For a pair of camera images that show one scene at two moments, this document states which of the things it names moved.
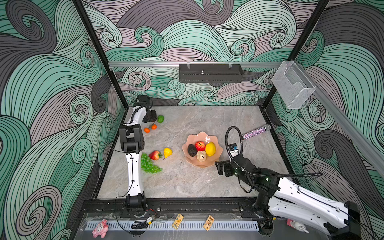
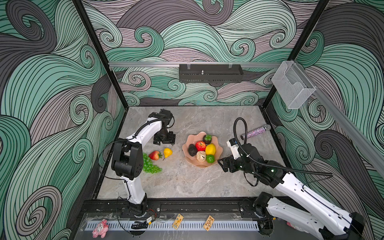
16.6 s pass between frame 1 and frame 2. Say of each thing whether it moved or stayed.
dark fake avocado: stayed
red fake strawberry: stayed
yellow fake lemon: stayed
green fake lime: moved
